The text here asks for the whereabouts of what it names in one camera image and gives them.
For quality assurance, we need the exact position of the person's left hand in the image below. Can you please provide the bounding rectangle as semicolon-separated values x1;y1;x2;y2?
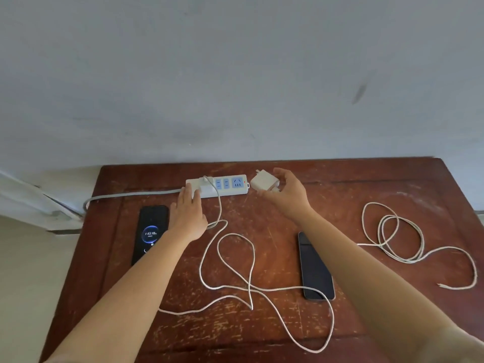
168;183;209;243

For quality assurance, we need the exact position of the person's left forearm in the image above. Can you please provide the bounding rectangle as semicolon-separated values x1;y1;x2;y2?
45;230;190;363

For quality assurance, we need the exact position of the white wall conduit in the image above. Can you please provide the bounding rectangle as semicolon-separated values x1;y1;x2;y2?
0;200;84;232
0;169;82;222

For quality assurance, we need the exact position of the grey power strip cable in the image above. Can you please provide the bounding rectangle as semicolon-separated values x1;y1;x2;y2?
82;188;188;212

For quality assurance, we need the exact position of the person's right hand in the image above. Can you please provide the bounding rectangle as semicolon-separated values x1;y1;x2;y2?
259;167;315;222

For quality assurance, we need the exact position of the square white charger plug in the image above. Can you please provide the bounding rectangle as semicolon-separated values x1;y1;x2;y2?
250;169;281;193

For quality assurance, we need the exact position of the person's right forearm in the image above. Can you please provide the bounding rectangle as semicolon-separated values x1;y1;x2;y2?
293;207;454;348

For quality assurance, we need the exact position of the brown wooden table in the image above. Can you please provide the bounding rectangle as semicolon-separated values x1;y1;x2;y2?
39;157;484;363

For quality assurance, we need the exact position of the white charger cable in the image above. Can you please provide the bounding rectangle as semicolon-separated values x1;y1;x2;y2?
357;202;478;290
158;175;335;354

